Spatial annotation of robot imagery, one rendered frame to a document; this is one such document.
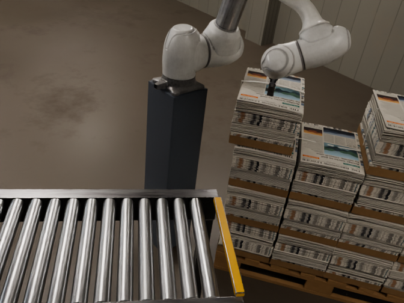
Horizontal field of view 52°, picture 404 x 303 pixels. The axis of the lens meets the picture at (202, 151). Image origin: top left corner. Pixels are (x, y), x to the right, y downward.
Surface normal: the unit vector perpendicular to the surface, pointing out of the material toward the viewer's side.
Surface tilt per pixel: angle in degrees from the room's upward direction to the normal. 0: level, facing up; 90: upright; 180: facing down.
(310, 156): 1
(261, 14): 90
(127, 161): 0
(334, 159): 1
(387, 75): 90
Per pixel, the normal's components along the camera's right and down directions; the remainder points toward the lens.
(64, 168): 0.11, -0.82
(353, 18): -0.76, 0.30
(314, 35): -0.31, -0.15
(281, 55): -0.09, 0.04
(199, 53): 0.58, 0.46
